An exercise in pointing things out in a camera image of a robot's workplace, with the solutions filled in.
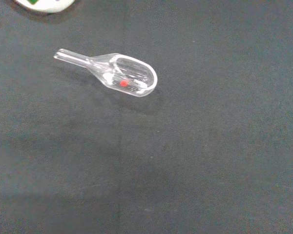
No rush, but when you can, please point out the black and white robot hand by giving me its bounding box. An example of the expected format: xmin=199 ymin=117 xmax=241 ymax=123
xmin=13 ymin=0 xmax=76 ymax=14

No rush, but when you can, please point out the black bench cloth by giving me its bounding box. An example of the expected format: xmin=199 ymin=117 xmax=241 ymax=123
xmin=0 ymin=0 xmax=293 ymax=234

